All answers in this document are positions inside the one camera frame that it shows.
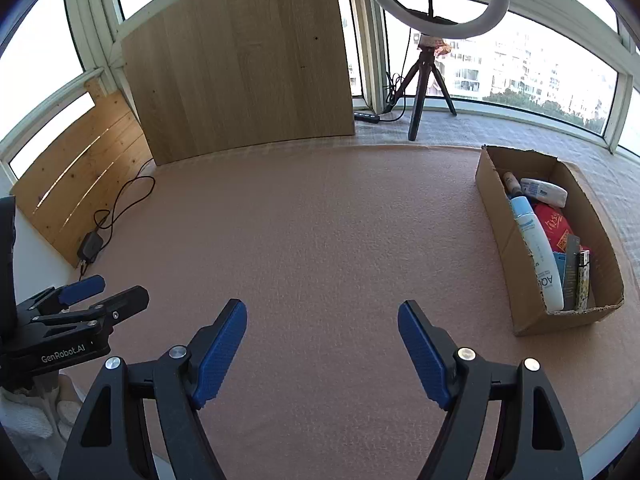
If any dark grey card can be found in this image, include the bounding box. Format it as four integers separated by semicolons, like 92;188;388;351
561;234;582;311

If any patterned lighter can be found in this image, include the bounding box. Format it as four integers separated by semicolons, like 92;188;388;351
575;250;591;311

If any cardboard box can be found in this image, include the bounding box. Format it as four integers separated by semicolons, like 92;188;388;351
475;145;626;337

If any light wooden board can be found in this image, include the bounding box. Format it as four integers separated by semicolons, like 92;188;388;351
121;0;357;167

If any white sunscreen bottle blue cap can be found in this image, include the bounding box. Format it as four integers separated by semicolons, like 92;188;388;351
509;196;565;312

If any white window frame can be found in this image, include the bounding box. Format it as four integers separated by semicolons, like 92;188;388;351
0;0;640;181

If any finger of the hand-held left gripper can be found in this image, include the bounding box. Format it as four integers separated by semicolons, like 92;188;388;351
15;275;107;321
35;286;151;333

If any red cloth bag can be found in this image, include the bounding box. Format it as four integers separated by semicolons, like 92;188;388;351
532;202;576;253

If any grey checked cloth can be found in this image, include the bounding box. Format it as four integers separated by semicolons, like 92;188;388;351
352;110;640;241

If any person's left hand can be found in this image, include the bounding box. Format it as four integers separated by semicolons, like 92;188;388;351
2;374;88;438

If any black power adapter with cable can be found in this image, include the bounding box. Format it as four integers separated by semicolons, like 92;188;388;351
76;160;157;283

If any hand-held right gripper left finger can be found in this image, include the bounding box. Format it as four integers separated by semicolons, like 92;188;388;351
59;299;248;480

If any black ring light cable remote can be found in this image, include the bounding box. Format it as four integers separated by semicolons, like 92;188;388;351
353;72;408;124

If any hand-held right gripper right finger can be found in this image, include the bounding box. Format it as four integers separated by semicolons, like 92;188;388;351
397;300;583;480

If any slatted wooden panel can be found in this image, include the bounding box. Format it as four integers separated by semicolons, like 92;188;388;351
10;80;155;268

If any patterned tissue packet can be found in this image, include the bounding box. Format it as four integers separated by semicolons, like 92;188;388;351
520;177;569;208

